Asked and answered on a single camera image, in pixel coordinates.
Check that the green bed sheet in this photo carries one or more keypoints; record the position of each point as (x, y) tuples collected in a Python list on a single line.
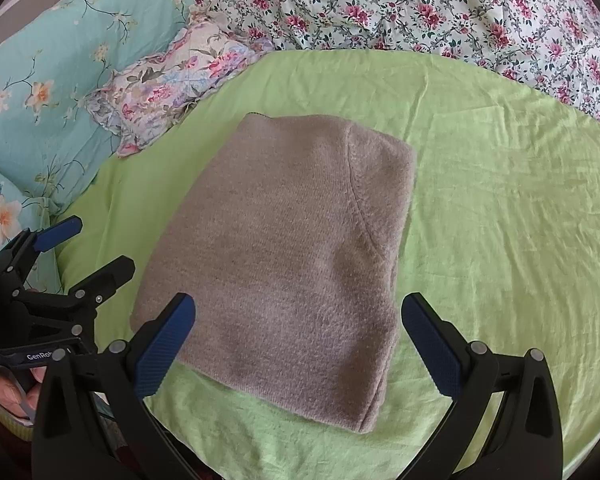
[(505, 210)]

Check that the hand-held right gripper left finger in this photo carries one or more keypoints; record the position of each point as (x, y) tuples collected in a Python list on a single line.
[(165, 350)]

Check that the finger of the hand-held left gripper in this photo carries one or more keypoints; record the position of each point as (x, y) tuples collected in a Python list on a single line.
[(110, 275), (55, 232)]

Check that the beige knit sweater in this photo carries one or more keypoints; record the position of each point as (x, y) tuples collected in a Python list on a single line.
[(280, 260)]

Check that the white pink floral quilt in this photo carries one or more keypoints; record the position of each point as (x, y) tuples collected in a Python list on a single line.
[(430, 5)]

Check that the teal floral pillow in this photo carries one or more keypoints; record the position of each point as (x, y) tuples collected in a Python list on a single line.
[(40, 90)]

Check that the person's left hand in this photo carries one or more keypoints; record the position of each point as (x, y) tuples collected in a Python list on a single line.
[(10, 390)]

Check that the pastel floral ruffled pillow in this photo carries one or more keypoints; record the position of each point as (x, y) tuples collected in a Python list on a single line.
[(165, 85)]

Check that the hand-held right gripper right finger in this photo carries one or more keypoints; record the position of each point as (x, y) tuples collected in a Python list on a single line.
[(432, 345)]

